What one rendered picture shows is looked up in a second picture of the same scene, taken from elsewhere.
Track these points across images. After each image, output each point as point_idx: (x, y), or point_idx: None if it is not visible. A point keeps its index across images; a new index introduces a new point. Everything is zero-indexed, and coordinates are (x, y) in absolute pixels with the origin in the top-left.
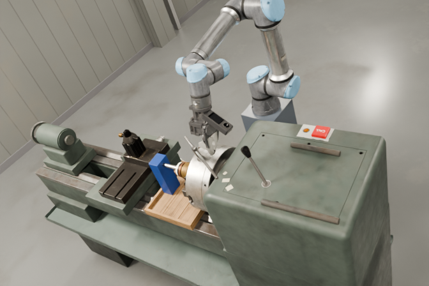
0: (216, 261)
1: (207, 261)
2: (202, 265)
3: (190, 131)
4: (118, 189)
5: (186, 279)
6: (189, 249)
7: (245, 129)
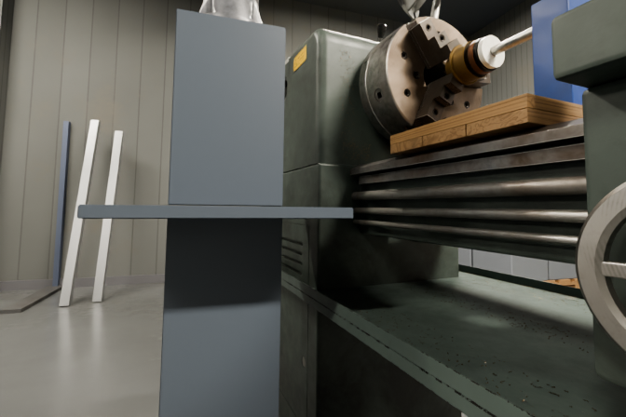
0: (495, 293)
1: (520, 298)
2: (533, 298)
3: None
4: None
5: (574, 288)
6: (579, 317)
7: (284, 80)
